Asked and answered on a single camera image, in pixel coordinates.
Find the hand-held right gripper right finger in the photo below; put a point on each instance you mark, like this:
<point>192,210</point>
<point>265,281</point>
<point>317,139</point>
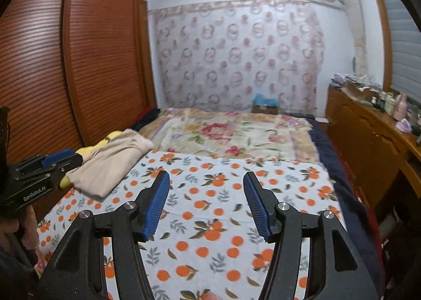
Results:
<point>256,208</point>

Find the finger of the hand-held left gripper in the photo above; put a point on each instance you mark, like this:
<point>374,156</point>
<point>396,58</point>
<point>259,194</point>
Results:
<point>59,157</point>
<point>64,170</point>

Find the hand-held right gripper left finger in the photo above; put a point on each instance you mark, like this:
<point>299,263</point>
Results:
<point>158,208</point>

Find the beige printed t-shirt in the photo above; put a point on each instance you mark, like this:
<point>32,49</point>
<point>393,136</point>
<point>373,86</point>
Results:
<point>111,162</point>

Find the person's left hand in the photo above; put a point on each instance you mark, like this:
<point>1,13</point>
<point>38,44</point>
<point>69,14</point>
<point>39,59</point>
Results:
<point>29,227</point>

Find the yellow plush toy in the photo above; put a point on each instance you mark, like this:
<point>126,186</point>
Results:
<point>86,151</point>

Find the orange fruit print sheet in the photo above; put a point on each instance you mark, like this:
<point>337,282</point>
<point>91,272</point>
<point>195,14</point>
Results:
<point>213,188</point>

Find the floral blanket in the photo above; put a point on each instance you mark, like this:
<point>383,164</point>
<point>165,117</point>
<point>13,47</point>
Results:
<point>223,132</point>

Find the dark navy blanket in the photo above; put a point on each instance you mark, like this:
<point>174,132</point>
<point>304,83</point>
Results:
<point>342,168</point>

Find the small cardboard box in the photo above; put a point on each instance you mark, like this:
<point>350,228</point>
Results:
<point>264,110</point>

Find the brown slatted wooden wardrobe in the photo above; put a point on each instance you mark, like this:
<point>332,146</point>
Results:
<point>98,56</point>

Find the blue crumpled bag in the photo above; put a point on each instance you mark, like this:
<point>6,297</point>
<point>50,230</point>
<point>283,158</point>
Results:
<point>265,99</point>

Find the long wooden cabinet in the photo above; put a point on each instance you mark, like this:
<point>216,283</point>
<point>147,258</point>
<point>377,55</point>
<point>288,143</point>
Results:
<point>361,135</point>

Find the lilac box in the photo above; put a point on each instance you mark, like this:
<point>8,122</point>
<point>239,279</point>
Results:
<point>337,79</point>

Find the circle print sheer curtain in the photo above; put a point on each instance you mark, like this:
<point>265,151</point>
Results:
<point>236,56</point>

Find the cardboard box of clutter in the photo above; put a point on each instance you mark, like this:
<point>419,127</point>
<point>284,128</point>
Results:
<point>360,88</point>

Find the row of small bottles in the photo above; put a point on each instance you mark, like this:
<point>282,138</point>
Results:
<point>384,102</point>

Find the pink tissue pack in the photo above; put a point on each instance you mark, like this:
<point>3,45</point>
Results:
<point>404,125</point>

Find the beige tied curtain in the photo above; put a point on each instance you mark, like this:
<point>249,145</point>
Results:
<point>357,24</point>

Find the grey window blind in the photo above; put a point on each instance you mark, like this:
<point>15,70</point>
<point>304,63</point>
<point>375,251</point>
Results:
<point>404,50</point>

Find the wooden window frame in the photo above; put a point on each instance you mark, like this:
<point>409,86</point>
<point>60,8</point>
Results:
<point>381,33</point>

